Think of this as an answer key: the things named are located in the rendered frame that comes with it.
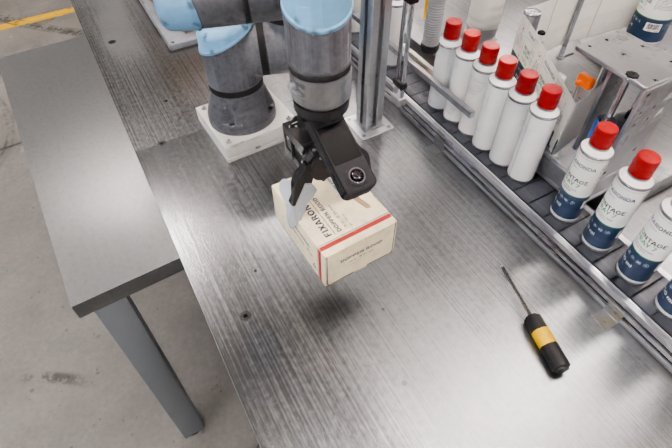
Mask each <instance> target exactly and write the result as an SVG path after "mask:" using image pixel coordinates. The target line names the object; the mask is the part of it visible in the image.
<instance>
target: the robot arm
mask: <svg viewBox="0 0 672 448"><path fill-rule="evenodd" d="M153 2H154V6H155V9H156V13H157V15H158V18H159V20H160V22H161V24H162V25H163V26H164V27H165V28H166V29H167V30H170V31H195V30H197V32H196V35H197V40H198V45H199V46H198V51H199V53H200V54H201V58H202V62H203V66H204V70H205V74H206V78H207V82H208V85H209V89H210V93H209V102H208V111H207V112H208V118H209V122H210V124H211V126H212V128H213V129H215V130H216V131H217V132H219V133H222V134H225V135H229V136H245V135H250V134H254V133H256V132H259V131H261V130H263V129H265V128H266V127H268V126H269V125H270V124H271V123H272V122H273V120H274V119H275V116H276V107H275V102H274V99H273V98H272V96H271V94H270V92H269V91H268V89H267V87H266V85H265V83H264V81H263V76H264V75H273V74H281V73H289V76H290V83H288V89H289V90H290V92H291V96H292V98H293V106H294V110H295V112H296V113H297V116H294V117H293V119H292V120H290V121H287V122H285V123H282V127H283V135H284V144H285V152H286V153H287V154H288V155H289V156H290V158H291V159H292V160H293V161H294V162H295V164H296V165H297V166H298V168H297V169H296V170H295V171H294V173H293V175H292V179H291V180H288V179H282V180H281V182H280V184H279V191H280V193H281V195H282V198H283V200H284V202H285V204H286V207H287V222H288V225H289V227H290V228H291V229H292V228H294V227H296V226H297V225H298V222H299V221H301V219H302V216H303V214H304V213H305V212H306V208H307V204H308V202H309V201H310V200H311V199H312V198H313V197H314V195H315V193H316V191H317V189H316V188H315V187H314V186H313V184H312V181H313V178H314V179H315V180H322V181H325V180H326V179H327V178H329V177H331V179H332V181H333V183H334V185H335V187H336V189H337V191H338V193H339V195H340V197H341V198H342V199H343V200H345V201H349V200H352V199H354V198H357V197H359V196H361V195H364V194H366V193H368V192H370V191H371V189H372V188H373V187H374V186H375V184H376V182H377V180H376V178H375V176H374V174H373V172H372V169H371V163H370V157H369V154H368V153H367V151H366V150H365V149H364V148H363V147H362V146H361V145H360V144H358V143H357V141H356V140H355V138H354V136H353V134H352V132H351V130H350V128H349V126H348V124H347V122H346V121H345V119H344V117H343V115H344V114H345V113H346V112H347V110H348V108H349V98H350V95H351V77H352V66H351V34H352V12H353V4H354V3H353V0H153ZM297 121H298V122H297ZM294 122H297V123H294ZM292 123H294V124H292ZM289 125H290V128H289ZM286 135H287V136H286ZM287 137H288V138H289V139H290V147H291V150H290V148H289V147H288V145H287Z"/></svg>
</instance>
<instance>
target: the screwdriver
mask: <svg viewBox="0 0 672 448"><path fill-rule="evenodd" d="M500 267H501V269H502V271H503V272H504V274H505V276H506V278H507V279H508V281H509V283H510V284H511V286H512V288H513V290H514V291H515V293H516V295H517V296H518V298H519V300H520V302H521V303H522V305H523V307H524V308H525V310H526V312H527V314H528V316H527V317H526V318H525V321H524V323H525V324H526V326H527V328H528V330H529V331H530V333H531V336H532V337H533V339H534V341H535V343H536V344H537V346H538V348H539V350H540V351H541V353H542V354H543V356H544V358H545V360H546V361H547V363H548V365H549V367H550V368H551V370H552V372H553V373H557V374H561V373H564V372H566V371H568V370H569V367H570V365H571V364H570V362H569V361H568V359H567V357H566V356H565V354H564V352H563V351H562V349H561V347H560V346H559V344H558V342H557V340H556V339H555V337H554V335H553V334H552V332H551V330H550V329H549V327H548V326H547V324H546V323H545V321H544V319H543V318H542V316H541V314H537V313H531V311H530V310H529V308H528V306H527V305H526V303H525V301H524V300H523V298H522V296H521V294H520V293H519V291H518V289H517V288H516V286H515V284H514V283H513V281H512V279H511V277H510V276H509V274H508V272H507V271H506V269H505V267H504V266H503V265H500Z"/></svg>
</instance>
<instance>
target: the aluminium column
mask: <svg viewBox="0 0 672 448"><path fill-rule="evenodd" d="M392 2H393V0H361V5H360V32H359V58H358V84H357V110H356V121H357V122H358V123H359V125H360V126H361V127H362V128H363V129H364V130H365V131H368V130H371V129H373V128H376V127H379V126H381V125H382V116H383V105H384V93H385V82H386V70H387V59H388V47H389V36H390V24H391V13H392Z"/></svg>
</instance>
